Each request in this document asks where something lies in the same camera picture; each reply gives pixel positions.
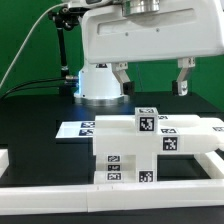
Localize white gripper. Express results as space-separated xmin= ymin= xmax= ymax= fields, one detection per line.
xmin=82 ymin=0 xmax=224 ymax=96

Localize white chair backrest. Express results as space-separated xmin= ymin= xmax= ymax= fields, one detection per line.
xmin=93 ymin=115 xmax=224 ymax=155

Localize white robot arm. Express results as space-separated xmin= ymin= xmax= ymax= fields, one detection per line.
xmin=66 ymin=0 xmax=224 ymax=105

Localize white marker base sheet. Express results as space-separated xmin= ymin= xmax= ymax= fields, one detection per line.
xmin=56 ymin=121 xmax=95 ymax=139

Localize white block far left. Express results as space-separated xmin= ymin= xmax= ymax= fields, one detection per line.
xmin=0 ymin=149 xmax=9 ymax=177

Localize black cables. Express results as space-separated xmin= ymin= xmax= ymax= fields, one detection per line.
xmin=0 ymin=77 xmax=81 ymax=101

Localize overhead camera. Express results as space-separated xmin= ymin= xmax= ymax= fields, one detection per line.
xmin=61 ymin=0 xmax=99 ymax=10

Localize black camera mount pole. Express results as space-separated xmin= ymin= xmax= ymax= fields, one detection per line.
xmin=48 ymin=6 xmax=79 ymax=96

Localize white cable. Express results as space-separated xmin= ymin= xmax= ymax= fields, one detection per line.
xmin=0 ymin=3 xmax=68 ymax=91

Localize white boundary frame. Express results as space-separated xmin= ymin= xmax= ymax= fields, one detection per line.
xmin=0 ymin=151 xmax=224 ymax=215

